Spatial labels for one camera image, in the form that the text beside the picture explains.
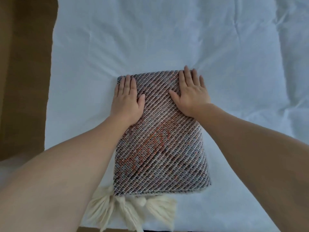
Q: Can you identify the patterned woven blanket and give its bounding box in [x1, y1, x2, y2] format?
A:
[83, 69, 212, 232]

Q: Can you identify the white bed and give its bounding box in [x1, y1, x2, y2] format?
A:
[0, 0, 309, 232]

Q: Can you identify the person's left hand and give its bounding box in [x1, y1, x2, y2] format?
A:
[110, 74, 146, 126]

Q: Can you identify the person's left forearm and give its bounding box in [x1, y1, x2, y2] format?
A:
[0, 116, 136, 232]

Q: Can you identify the person's right forearm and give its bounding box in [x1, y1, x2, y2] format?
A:
[193, 103, 309, 232]

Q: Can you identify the person's right hand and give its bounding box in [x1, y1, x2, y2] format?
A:
[168, 65, 211, 119]

